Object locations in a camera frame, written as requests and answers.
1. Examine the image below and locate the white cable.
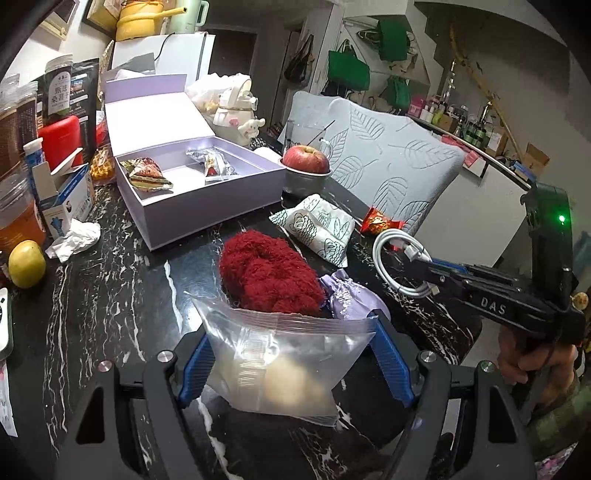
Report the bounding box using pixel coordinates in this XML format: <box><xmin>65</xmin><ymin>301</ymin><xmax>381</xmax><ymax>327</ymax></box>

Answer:
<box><xmin>370</xmin><ymin>228</ymin><xmax>440</xmax><ymax>299</ymax></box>

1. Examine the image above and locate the lavender drawstring cloth pouch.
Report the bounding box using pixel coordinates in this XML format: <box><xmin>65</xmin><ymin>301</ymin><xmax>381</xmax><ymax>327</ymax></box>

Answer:
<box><xmin>320</xmin><ymin>269</ymin><xmax>391</xmax><ymax>320</ymax></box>

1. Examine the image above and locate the clear zip bag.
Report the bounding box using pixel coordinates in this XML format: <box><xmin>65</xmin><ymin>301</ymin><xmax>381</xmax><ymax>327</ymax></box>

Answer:
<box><xmin>191</xmin><ymin>297</ymin><xmax>376</xmax><ymax>427</ymax></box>

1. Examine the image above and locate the small red snack packet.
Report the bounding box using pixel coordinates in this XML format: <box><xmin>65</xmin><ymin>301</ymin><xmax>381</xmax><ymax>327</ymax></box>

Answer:
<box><xmin>361</xmin><ymin>207</ymin><xmax>405</xmax><ymax>236</ymax></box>

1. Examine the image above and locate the dark red fuzzy yarn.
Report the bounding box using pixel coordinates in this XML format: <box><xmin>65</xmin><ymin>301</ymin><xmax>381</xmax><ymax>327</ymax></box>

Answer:
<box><xmin>218</xmin><ymin>230</ymin><xmax>325</xmax><ymax>317</ymax></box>

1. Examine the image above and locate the silver foil snack bag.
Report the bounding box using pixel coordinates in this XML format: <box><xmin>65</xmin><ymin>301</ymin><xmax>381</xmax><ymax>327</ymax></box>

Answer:
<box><xmin>185</xmin><ymin>147</ymin><xmax>237</xmax><ymax>184</ymax></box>

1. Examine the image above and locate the colourful oatmeal snack bag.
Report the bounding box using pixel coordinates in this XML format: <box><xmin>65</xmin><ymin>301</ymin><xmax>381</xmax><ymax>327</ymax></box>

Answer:
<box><xmin>121</xmin><ymin>157</ymin><xmax>173</xmax><ymax>193</ymax></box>

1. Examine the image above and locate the white leaf-print fabric pouch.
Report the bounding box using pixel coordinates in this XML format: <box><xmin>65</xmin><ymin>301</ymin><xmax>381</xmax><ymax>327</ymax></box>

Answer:
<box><xmin>270</xmin><ymin>194</ymin><xmax>356</xmax><ymax>268</ymax></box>

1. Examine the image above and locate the person's right hand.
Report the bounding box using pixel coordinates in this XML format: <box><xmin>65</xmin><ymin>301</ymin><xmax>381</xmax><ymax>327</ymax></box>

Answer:
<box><xmin>497</xmin><ymin>326</ymin><xmax>578</xmax><ymax>390</ymax></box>

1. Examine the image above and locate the light blue leaf-embossed cushion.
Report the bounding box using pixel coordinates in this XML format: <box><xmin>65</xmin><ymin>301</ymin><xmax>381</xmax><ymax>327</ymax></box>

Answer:
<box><xmin>287</xmin><ymin>91</ymin><xmax>465</xmax><ymax>235</ymax></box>

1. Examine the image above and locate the crumpled white tissue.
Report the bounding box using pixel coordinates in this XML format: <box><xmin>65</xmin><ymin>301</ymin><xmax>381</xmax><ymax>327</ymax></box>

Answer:
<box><xmin>46</xmin><ymin>219</ymin><xmax>101</xmax><ymax>263</ymax></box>

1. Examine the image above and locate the lavender open gift box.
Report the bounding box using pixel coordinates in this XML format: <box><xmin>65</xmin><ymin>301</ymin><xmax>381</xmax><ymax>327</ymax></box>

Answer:
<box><xmin>104</xmin><ymin>74</ymin><xmax>286</xmax><ymax>250</ymax></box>

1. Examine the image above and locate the red apple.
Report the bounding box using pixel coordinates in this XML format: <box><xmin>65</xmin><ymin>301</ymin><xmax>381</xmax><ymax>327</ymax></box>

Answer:
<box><xmin>281</xmin><ymin>145</ymin><xmax>329</xmax><ymax>174</ymax></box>

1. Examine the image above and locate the white small device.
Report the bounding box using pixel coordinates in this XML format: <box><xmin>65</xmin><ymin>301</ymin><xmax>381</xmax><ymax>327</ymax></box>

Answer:
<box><xmin>0</xmin><ymin>287</ymin><xmax>13</xmax><ymax>360</ymax></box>

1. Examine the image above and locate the yellow-green fruit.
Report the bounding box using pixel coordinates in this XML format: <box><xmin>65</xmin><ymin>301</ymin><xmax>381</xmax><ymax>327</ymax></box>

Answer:
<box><xmin>8</xmin><ymin>240</ymin><xmax>46</xmax><ymax>289</ymax></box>

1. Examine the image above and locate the blue white medicine box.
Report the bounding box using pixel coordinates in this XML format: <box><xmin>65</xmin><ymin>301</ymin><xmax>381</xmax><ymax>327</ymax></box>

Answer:
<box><xmin>31</xmin><ymin>147</ymin><xmax>95</xmax><ymax>240</ymax></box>

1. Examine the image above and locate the clear glass mug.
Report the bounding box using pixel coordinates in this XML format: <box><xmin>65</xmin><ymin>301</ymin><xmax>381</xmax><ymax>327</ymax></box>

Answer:
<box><xmin>283</xmin><ymin>120</ymin><xmax>332</xmax><ymax>159</ymax></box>

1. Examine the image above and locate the green tote bag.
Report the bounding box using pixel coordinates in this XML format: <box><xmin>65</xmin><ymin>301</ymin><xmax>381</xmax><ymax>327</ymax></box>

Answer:
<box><xmin>328</xmin><ymin>39</ymin><xmax>370</xmax><ymax>91</ymax></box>

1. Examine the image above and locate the orange-filled plastic jar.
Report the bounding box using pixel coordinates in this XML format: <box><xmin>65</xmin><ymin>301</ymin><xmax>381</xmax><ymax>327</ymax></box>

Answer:
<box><xmin>0</xmin><ymin>172</ymin><xmax>46</xmax><ymax>255</ymax></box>

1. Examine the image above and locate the white cartoon teapot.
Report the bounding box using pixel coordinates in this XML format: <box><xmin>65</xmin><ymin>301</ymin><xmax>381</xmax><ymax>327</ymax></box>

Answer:
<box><xmin>211</xmin><ymin>74</ymin><xmax>266</xmax><ymax>148</ymax></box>

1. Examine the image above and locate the red plastic container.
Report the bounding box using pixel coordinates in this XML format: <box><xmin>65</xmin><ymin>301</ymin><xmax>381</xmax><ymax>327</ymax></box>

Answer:
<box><xmin>38</xmin><ymin>115</ymin><xmax>82</xmax><ymax>170</ymax></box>

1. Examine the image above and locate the blue tube white cap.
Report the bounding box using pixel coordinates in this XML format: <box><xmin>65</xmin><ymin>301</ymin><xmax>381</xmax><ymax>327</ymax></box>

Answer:
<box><xmin>23</xmin><ymin>137</ymin><xmax>45</xmax><ymax>193</ymax></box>

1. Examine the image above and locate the black printed snack bag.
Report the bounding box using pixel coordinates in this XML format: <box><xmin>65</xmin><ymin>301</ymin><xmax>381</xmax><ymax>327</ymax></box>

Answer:
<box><xmin>70</xmin><ymin>58</ymin><xmax>99</xmax><ymax>163</ymax></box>

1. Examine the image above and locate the white mini fridge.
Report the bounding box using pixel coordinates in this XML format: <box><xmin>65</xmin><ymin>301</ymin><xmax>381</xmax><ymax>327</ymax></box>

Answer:
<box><xmin>111</xmin><ymin>31</ymin><xmax>215</xmax><ymax>85</ymax></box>

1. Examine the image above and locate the brown spice jar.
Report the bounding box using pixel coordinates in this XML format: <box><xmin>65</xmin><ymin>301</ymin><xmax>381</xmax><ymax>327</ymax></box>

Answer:
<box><xmin>0</xmin><ymin>81</ymin><xmax>38</xmax><ymax>180</ymax></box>

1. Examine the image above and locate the mint green kettle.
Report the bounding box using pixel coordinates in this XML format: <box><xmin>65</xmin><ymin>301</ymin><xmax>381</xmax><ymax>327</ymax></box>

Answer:
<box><xmin>168</xmin><ymin>0</ymin><xmax>209</xmax><ymax>34</ymax></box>

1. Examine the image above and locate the yellow pot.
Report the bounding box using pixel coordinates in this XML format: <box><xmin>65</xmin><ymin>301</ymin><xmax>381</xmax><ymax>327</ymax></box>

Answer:
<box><xmin>115</xmin><ymin>1</ymin><xmax>186</xmax><ymax>42</ymax></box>

